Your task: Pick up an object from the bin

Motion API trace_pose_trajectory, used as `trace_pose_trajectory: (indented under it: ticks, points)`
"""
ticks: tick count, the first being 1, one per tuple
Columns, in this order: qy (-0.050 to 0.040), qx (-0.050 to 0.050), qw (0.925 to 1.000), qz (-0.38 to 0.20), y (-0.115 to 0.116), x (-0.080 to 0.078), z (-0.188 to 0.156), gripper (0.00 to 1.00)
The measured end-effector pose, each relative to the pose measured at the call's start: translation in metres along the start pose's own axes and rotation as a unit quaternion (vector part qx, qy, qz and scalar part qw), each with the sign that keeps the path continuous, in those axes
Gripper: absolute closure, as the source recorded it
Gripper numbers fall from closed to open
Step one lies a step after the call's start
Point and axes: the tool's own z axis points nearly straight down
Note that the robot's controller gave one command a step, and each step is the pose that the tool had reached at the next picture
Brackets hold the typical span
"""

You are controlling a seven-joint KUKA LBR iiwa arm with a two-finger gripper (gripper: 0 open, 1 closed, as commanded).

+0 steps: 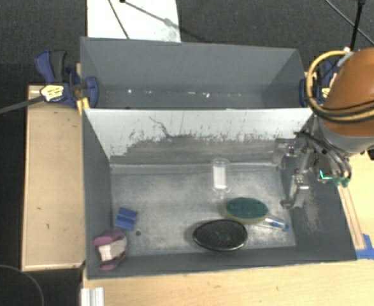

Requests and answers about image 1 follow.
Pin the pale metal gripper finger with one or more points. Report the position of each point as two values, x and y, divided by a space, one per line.
291 193
302 196

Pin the clear tube with blue cap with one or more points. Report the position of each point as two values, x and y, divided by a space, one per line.
274 223

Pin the green oval sponge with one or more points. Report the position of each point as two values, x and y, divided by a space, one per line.
246 209

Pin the black oval dish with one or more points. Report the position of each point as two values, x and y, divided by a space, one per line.
220 235

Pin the grey metal bin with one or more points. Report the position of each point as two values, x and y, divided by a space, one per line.
161 183

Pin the blue ridged block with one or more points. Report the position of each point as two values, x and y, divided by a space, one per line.
125 218

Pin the pale wood flat board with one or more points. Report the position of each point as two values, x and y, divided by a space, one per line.
54 183

